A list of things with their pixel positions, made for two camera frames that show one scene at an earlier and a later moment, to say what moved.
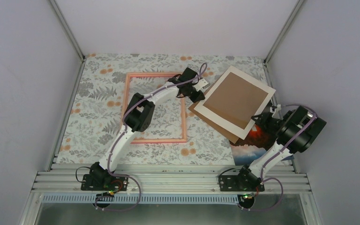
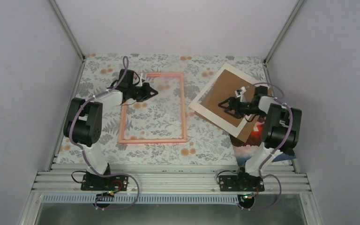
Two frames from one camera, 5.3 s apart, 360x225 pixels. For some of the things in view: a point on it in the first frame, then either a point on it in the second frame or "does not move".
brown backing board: x=212 y=124 → x=221 y=89
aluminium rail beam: x=166 y=178 does not move
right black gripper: x=264 y=121 → x=237 y=115
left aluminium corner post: x=67 y=30 does not move
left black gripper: x=199 y=96 → x=146 y=94
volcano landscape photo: x=259 y=139 does not move
